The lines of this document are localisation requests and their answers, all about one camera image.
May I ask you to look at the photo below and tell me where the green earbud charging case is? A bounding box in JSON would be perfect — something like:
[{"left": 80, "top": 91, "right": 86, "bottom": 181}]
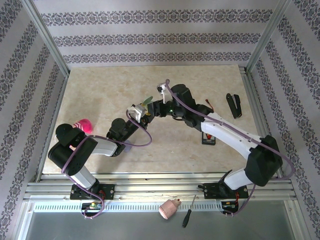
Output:
[{"left": 141, "top": 95, "right": 154, "bottom": 111}]

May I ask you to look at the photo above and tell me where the pink doll with black hair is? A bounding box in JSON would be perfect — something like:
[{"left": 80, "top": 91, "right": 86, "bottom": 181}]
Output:
[{"left": 55, "top": 118, "right": 95, "bottom": 151}]

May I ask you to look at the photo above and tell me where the black card with red-yellow print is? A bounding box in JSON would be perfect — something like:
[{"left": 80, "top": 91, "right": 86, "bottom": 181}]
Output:
[{"left": 201, "top": 132, "right": 216, "bottom": 146}]

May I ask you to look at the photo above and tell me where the black stapler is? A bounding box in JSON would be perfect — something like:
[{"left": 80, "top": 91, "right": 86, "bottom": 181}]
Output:
[{"left": 225, "top": 92, "right": 243, "bottom": 119}]

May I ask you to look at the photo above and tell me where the small green circuit board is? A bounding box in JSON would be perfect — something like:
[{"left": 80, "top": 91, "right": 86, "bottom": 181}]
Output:
[{"left": 81, "top": 201, "right": 105, "bottom": 211}]

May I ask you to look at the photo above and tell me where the pink drill chuck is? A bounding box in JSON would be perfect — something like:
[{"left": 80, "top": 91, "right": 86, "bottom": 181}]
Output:
[{"left": 158, "top": 197, "right": 182, "bottom": 221}]

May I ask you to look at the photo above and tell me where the small blue circuit board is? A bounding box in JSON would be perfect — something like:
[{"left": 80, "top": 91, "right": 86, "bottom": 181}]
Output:
[{"left": 221, "top": 200, "right": 240, "bottom": 213}]

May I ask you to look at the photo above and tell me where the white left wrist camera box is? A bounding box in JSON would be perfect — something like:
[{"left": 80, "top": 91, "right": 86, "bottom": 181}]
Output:
[{"left": 126, "top": 104, "right": 148, "bottom": 121}]

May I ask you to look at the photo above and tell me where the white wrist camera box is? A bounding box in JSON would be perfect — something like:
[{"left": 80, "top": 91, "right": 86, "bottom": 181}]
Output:
[
  {"left": 126, "top": 104, "right": 148, "bottom": 121},
  {"left": 156, "top": 83, "right": 173, "bottom": 104}
]

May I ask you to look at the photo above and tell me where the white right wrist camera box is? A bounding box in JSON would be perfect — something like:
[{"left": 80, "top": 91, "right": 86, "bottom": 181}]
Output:
[{"left": 156, "top": 83, "right": 173, "bottom": 104}]

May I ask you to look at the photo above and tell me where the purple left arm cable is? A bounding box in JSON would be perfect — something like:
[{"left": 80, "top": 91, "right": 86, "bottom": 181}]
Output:
[{"left": 60, "top": 111, "right": 153, "bottom": 221}]

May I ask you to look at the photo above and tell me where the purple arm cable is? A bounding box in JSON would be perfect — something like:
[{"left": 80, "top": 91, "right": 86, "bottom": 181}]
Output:
[
  {"left": 60, "top": 111, "right": 153, "bottom": 221},
  {"left": 164, "top": 78, "right": 296, "bottom": 217}
]

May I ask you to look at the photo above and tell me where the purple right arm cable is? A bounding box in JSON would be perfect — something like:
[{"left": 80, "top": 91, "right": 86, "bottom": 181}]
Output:
[{"left": 164, "top": 78, "right": 296, "bottom": 217}]

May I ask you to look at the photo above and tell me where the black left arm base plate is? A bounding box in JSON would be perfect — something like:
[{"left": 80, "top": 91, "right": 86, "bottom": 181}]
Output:
[{"left": 70, "top": 183, "right": 116, "bottom": 201}]

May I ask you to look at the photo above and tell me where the aluminium side rail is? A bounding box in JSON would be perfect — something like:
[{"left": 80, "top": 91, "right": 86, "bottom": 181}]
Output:
[
  {"left": 238, "top": 65, "right": 285, "bottom": 180},
  {"left": 34, "top": 73, "right": 70, "bottom": 182}
]

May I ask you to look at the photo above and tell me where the aluminium rail bed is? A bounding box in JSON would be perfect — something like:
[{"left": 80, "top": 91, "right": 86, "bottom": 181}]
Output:
[{"left": 23, "top": 171, "right": 297, "bottom": 201}]

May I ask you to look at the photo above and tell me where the white slotted cable duct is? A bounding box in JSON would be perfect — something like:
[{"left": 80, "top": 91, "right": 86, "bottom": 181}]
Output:
[{"left": 32, "top": 201, "right": 225, "bottom": 213}]

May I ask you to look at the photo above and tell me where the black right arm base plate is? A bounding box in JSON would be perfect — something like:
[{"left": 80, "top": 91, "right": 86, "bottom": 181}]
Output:
[{"left": 203, "top": 181, "right": 250, "bottom": 200}]

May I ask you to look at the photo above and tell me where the black-handled screwdriver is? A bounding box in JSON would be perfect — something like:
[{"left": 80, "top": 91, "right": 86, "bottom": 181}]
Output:
[{"left": 181, "top": 194, "right": 197, "bottom": 228}]

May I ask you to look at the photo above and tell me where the aluminium frame post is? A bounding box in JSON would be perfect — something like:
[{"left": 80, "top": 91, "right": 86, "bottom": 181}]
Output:
[
  {"left": 21, "top": 0, "right": 70, "bottom": 77},
  {"left": 245, "top": 0, "right": 296, "bottom": 75}
]

